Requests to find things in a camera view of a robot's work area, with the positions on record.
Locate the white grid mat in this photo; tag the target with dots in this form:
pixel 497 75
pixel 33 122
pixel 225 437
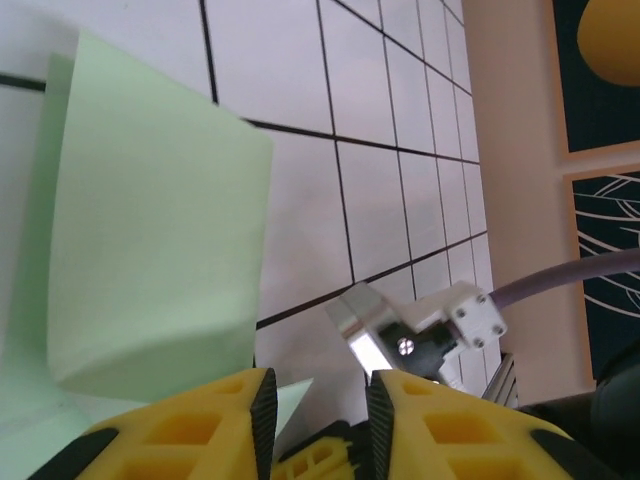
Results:
pixel 375 200

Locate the aluminium rail frame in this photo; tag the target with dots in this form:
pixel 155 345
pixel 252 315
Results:
pixel 502 380

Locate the light green paper sheet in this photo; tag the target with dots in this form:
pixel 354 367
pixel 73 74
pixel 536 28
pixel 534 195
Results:
pixel 150 225

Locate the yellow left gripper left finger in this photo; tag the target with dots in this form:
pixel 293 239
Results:
pixel 200 430

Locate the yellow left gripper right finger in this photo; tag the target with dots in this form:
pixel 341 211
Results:
pixel 450 440

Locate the silver white camera mount bracket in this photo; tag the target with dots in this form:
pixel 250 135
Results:
pixel 360 320

